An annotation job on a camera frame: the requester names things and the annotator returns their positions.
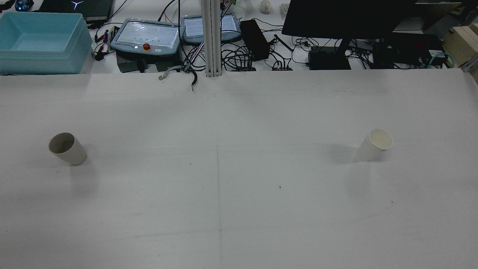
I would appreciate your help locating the white paper cup stack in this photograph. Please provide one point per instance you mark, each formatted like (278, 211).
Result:
(373, 145)

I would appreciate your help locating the beige paper cup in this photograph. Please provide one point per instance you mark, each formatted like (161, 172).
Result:
(73, 151)

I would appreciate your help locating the small black usb hub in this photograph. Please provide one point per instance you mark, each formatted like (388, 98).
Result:
(246, 68)
(282, 68)

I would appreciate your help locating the black power adapter brick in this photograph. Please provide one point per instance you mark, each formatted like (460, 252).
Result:
(255, 39)

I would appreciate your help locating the grey teach pendant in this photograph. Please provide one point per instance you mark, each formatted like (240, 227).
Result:
(229, 28)

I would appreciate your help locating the black docking box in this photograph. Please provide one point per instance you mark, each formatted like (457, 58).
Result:
(321, 59)

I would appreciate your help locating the white computer mouse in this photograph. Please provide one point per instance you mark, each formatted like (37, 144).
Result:
(265, 6)

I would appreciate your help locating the dark grey controller box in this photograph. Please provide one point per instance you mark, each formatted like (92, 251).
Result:
(129, 63)

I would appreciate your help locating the teach pendant with red button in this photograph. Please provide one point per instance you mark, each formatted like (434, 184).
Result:
(147, 35)

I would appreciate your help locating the black computer monitor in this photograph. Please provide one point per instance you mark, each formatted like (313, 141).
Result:
(336, 18)

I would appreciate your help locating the black electronics box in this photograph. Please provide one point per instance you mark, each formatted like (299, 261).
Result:
(407, 46)

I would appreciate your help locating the black laptop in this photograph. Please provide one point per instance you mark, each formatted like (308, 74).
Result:
(86, 9)

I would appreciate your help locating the light blue plastic bin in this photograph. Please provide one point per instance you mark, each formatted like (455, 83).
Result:
(41, 41)

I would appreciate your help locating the light wooden box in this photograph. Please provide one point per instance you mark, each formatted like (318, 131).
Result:
(461, 43)

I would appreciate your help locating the blue glowing gadget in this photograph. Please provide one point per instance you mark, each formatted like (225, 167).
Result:
(24, 4)

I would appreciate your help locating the aluminium profile post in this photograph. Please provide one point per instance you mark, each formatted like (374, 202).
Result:
(211, 37)

